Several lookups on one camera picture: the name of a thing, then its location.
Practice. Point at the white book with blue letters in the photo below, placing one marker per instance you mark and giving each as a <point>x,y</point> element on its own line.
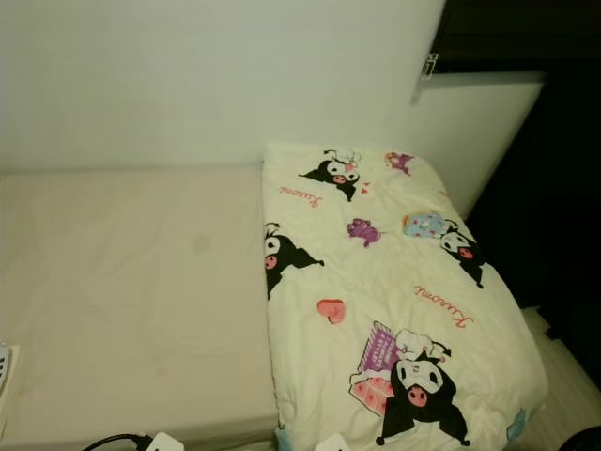
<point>4,368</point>

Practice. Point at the cream cartoon print comforter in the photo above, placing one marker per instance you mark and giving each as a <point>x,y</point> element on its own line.
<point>394,301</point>

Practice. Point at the cream sheeted bed mattress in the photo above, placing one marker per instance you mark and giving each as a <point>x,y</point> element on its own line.
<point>131,291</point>

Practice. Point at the dark wooden cabinet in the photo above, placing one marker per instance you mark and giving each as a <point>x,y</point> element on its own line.
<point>545,169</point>

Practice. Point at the black standing fan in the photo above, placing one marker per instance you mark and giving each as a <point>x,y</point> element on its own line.
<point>584,442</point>

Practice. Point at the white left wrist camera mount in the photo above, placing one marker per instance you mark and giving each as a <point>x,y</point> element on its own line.
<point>166,443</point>

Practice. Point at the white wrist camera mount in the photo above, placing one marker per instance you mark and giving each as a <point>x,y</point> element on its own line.
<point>331,443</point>
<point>166,443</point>

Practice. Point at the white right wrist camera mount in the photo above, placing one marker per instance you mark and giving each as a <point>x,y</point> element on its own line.
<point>331,443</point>

